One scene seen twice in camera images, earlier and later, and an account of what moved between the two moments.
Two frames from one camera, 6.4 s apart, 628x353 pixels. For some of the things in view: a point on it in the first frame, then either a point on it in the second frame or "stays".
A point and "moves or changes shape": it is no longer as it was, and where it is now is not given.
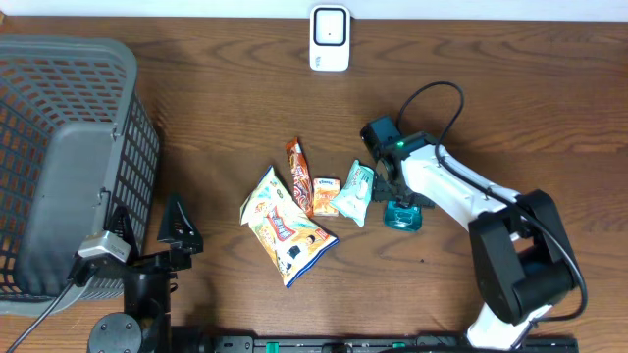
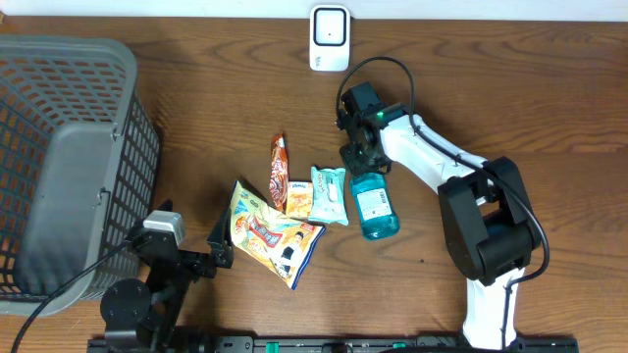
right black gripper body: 394,192 -> 357,161
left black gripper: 181,251 -> 219,246
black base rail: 356,344 stays
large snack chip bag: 292,237 moves or changes shape
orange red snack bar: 301,176 -> 279,182
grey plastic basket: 76,140 stays
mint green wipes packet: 354,200 -> 329,195
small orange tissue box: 324,191 -> 299,195
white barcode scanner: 330,37 stays
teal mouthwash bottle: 408,219 -> 377,211
